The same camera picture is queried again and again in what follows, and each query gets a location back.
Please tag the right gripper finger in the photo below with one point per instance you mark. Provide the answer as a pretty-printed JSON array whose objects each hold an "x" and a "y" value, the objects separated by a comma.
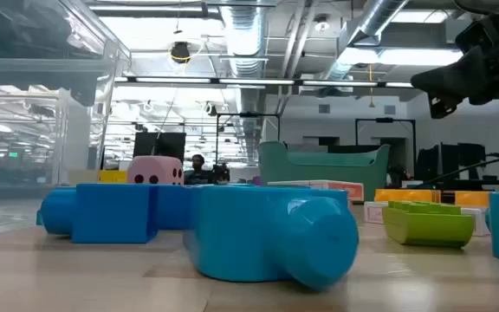
[
  {"x": 457, "y": 76},
  {"x": 442, "y": 106}
]

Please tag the large orange toy block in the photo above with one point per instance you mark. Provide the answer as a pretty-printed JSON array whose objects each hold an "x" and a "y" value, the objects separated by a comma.
[{"x": 405, "y": 196}]

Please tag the playing card deck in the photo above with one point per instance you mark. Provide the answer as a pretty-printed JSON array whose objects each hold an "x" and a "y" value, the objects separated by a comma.
[{"x": 345, "y": 190}]

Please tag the pink foam die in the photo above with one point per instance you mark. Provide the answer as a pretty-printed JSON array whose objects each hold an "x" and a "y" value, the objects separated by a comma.
[{"x": 154, "y": 169}]

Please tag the square blue toy block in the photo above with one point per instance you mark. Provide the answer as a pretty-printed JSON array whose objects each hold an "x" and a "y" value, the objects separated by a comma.
[{"x": 115, "y": 214}]

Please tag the long blue toy block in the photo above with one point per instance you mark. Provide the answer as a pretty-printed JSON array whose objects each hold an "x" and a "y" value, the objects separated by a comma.
[{"x": 56, "y": 212}]

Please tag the clear plastic container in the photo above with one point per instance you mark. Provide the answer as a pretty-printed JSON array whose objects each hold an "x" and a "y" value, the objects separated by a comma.
[{"x": 15, "y": 130}]

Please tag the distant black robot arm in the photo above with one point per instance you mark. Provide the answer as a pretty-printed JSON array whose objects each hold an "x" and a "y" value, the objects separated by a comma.
[{"x": 220, "y": 173}]

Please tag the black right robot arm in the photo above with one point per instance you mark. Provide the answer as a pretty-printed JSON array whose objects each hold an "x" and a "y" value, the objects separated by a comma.
[{"x": 492, "y": 5}]

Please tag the black monitor bank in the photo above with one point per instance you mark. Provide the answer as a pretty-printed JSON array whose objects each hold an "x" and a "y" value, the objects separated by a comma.
[{"x": 449, "y": 160}]

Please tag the lime green toy brick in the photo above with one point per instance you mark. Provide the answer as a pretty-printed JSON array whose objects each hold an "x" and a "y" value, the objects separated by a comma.
[{"x": 427, "y": 227}]

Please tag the playing card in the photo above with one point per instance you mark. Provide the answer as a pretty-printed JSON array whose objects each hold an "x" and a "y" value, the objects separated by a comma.
[
  {"x": 479, "y": 223},
  {"x": 373, "y": 213}
]

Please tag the teal plastic bin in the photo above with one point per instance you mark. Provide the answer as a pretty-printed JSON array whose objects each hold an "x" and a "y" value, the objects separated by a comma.
[{"x": 319, "y": 171}]

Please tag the long ceiling light bar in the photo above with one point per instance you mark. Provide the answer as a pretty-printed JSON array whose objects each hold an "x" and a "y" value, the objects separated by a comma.
[{"x": 254, "y": 81}]

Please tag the small purple object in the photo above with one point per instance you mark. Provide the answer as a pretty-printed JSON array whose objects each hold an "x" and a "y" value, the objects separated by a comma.
[{"x": 256, "y": 180}]

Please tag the person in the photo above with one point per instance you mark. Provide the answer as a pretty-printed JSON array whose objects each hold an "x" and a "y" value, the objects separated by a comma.
[{"x": 197, "y": 171}]

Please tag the black ceiling device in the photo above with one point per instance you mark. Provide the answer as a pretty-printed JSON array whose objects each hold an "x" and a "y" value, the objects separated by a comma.
[{"x": 180, "y": 52}]

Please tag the black office monitor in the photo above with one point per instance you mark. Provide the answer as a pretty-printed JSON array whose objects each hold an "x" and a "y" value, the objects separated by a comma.
[{"x": 158, "y": 147}]

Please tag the black gantry frame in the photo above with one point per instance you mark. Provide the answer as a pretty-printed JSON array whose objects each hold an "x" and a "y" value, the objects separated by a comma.
[
  {"x": 384, "y": 120},
  {"x": 249, "y": 115}
]

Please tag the silver ventilation duct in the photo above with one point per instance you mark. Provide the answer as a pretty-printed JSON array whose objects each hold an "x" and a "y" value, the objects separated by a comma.
[
  {"x": 245, "y": 34},
  {"x": 375, "y": 17}
]

